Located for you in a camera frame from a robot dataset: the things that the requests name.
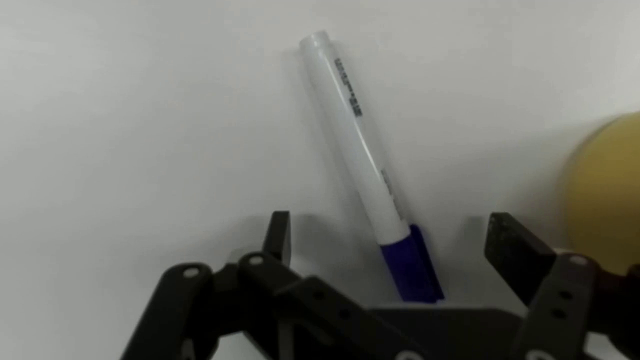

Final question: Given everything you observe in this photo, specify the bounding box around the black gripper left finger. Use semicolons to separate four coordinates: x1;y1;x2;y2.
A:
117;207;428;360

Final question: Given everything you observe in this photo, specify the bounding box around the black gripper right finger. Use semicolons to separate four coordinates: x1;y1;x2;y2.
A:
481;210;640;360

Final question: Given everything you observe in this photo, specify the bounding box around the white marker with blue cap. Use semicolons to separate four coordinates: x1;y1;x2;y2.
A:
295;30;447;306

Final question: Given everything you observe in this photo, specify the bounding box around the yellow cup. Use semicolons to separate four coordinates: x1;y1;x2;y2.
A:
562;108;640;275

